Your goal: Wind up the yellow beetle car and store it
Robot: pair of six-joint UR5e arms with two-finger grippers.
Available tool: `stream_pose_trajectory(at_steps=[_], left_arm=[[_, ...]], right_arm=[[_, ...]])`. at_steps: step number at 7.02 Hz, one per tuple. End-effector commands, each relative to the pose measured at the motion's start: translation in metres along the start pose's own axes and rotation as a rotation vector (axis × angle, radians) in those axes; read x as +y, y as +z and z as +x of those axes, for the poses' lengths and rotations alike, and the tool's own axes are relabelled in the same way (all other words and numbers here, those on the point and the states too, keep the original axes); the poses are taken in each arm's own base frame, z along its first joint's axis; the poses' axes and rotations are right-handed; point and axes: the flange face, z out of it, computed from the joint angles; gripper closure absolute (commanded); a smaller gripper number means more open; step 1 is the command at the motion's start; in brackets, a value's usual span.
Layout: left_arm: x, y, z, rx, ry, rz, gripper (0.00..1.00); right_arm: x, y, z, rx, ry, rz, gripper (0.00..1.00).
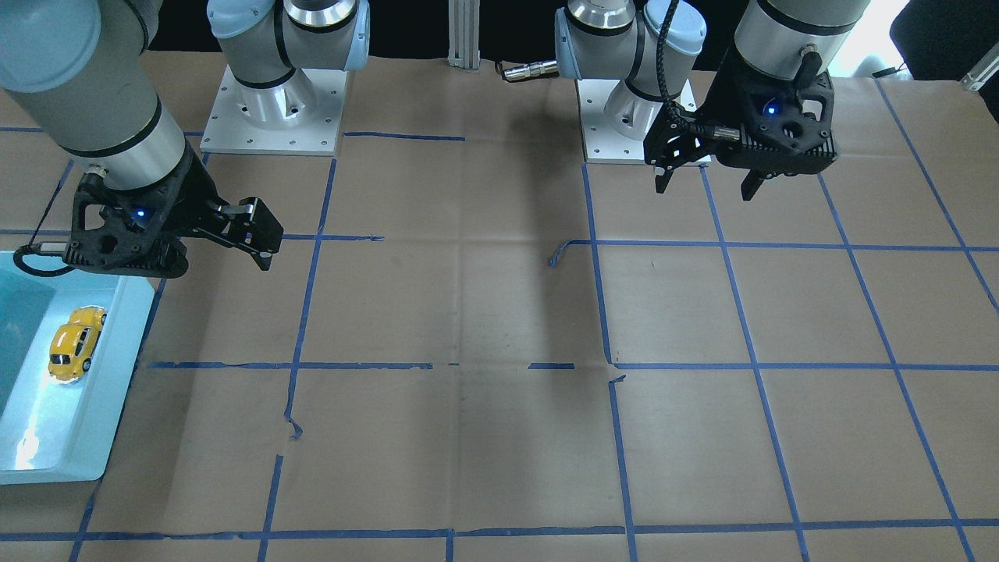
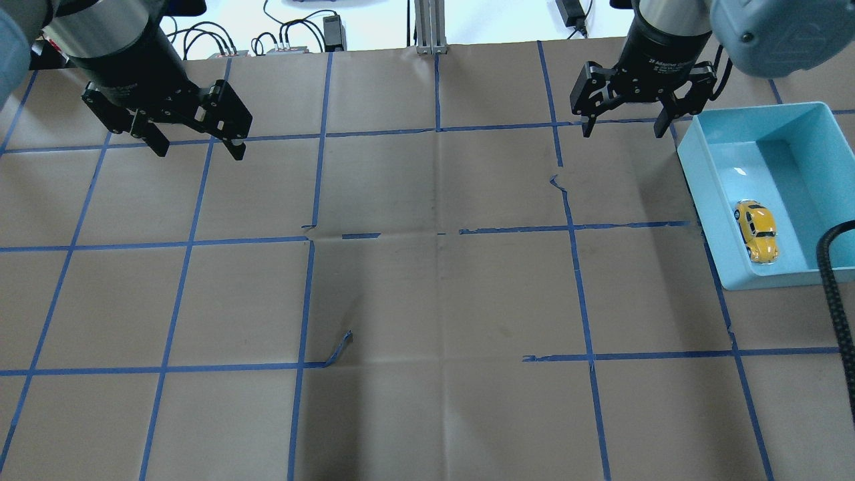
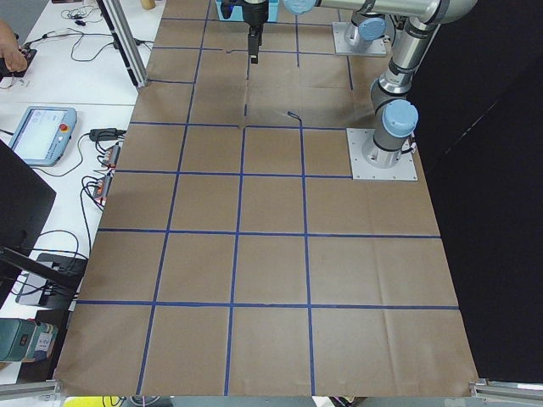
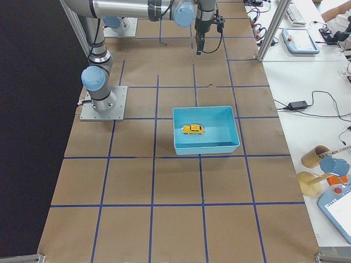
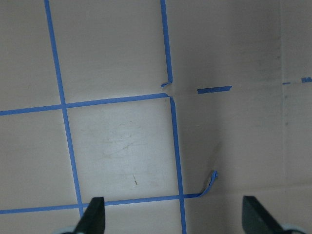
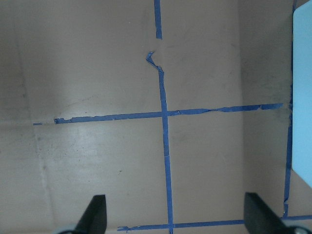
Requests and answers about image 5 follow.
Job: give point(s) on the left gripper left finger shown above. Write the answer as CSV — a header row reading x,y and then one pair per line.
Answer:
x,y
93,219

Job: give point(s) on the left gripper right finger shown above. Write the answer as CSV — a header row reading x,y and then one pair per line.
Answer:
x,y
257,220

